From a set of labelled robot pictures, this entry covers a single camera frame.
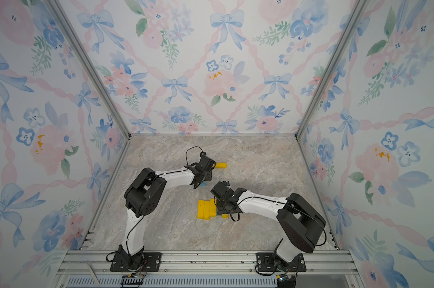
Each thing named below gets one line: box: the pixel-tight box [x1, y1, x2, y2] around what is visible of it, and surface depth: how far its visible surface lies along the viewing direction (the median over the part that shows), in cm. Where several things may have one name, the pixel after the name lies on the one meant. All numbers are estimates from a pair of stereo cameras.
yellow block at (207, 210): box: [203, 200, 211, 221], surface depth 90 cm
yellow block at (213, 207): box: [209, 198, 218, 218], surface depth 89 cm
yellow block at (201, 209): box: [197, 199, 205, 219], surface depth 90 cm
